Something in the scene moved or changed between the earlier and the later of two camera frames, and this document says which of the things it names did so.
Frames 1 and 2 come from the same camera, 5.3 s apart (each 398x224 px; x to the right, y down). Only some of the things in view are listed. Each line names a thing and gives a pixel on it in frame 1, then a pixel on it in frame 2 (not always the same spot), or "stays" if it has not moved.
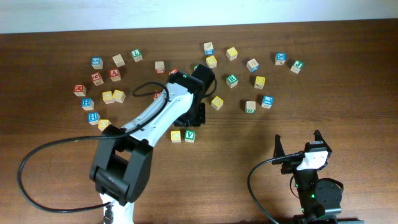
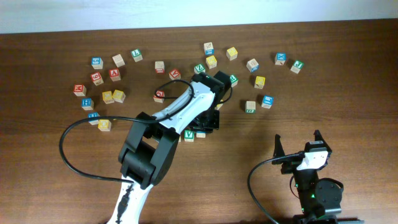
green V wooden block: (189, 135) stays
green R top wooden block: (232, 81) stays
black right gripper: (292, 166) stays
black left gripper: (190, 121) -> (207, 123)
